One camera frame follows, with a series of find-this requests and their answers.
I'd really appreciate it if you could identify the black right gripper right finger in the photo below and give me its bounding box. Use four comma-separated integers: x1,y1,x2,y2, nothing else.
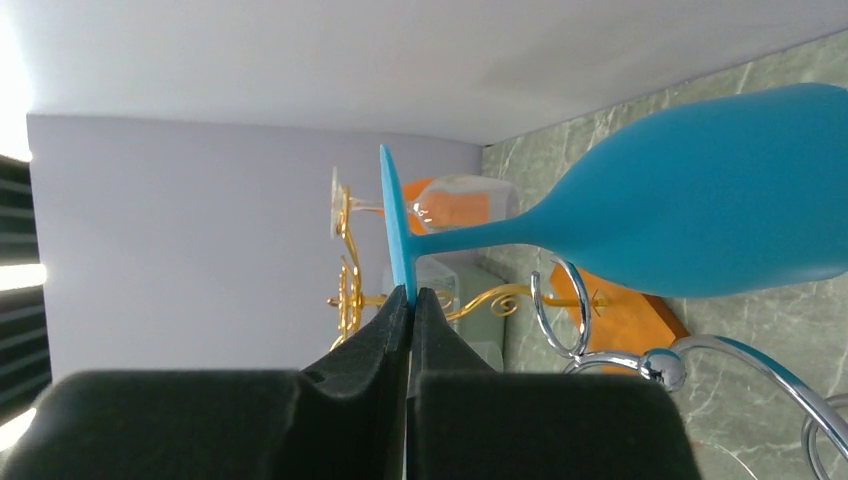
406,288,700,479

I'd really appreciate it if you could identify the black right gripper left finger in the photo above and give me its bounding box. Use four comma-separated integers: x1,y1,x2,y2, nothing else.
1,288,410,479

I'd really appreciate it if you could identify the gold wire glass rack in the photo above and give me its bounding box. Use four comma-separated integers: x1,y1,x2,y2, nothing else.
325,188,690,376

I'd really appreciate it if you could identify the clear plastic storage box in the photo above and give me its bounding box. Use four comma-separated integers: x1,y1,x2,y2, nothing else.
416,256,506,372

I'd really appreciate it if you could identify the chrome wire glass rack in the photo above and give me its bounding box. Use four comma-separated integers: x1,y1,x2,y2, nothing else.
529,256,847,479

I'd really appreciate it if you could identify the orange plastic goblet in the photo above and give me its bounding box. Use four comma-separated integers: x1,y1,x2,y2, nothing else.
402,174,492,235

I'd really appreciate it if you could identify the clear wine glass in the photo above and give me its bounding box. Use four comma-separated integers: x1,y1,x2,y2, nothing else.
329,165,521,241

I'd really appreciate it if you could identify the blue plastic goblet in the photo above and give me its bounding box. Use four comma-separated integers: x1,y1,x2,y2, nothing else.
380,83,847,298

